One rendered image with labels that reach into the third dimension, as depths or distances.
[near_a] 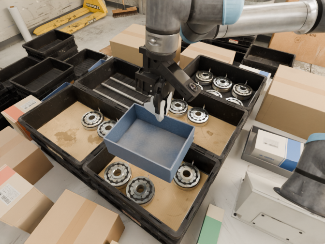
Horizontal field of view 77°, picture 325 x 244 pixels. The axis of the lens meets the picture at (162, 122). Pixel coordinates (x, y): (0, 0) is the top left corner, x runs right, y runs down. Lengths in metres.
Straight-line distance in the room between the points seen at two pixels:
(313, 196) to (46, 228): 0.82
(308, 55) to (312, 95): 2.27
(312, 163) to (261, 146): 0.31
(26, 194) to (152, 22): 0.65
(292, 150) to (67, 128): 1.04
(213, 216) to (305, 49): 2.94
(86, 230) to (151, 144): 0.34
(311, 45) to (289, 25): 2.79
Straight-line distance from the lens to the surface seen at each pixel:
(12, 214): 0.84
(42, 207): 0.92
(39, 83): 2.04
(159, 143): 0.60
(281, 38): 3.45
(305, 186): 0.78
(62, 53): 2.36
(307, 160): 0.79
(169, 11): 0.44
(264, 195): 0.73
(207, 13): 0.46
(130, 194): 0.77
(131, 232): 0.90
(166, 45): 0.46
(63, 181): 1.06
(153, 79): 0.50
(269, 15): 0.66
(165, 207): 0.78
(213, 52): 1.46
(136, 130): 0.64
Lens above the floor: 1.57
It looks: 49 degrees down
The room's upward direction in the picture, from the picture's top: straight up
